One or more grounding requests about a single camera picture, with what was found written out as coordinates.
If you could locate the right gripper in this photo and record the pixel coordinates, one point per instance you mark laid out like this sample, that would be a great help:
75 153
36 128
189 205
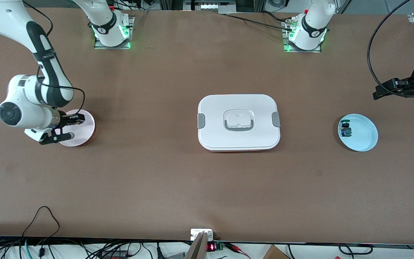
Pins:
64 119

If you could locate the small dark part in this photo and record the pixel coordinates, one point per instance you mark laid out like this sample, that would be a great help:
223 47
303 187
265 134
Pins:
76 120

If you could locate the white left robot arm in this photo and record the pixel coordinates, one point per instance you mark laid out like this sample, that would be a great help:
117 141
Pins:
311 32

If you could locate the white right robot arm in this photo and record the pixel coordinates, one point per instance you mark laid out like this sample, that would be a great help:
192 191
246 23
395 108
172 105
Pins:
49 68

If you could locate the white lunch box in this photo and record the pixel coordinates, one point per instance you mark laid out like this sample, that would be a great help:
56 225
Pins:
239 136

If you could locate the pink round plate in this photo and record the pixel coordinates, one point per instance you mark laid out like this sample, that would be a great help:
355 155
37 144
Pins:
84 135

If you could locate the light blue round plate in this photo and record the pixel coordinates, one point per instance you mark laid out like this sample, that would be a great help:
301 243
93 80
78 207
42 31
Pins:
363 135

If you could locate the aluminium bar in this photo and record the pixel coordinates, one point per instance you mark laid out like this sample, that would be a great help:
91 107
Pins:
198 248

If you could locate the metal equipment rack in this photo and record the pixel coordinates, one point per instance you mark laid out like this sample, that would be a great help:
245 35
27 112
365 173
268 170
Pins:
210 5

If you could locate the red digit display module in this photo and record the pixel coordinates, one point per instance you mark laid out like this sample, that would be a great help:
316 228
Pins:
211 247

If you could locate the brown cardboard piece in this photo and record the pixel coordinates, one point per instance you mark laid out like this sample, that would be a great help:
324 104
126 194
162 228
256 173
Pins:
273 253

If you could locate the red clip leads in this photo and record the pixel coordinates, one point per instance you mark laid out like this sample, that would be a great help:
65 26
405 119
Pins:
235 248

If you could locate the green push-button switch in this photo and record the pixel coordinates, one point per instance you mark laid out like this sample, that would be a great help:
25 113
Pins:
345 130

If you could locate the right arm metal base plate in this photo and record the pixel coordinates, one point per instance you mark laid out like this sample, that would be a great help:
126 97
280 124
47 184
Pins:
101 46

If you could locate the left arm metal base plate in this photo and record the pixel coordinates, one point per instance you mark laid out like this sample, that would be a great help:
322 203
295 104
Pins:
289 49

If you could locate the white bracket block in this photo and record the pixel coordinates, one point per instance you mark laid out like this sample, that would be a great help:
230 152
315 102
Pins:
197 232

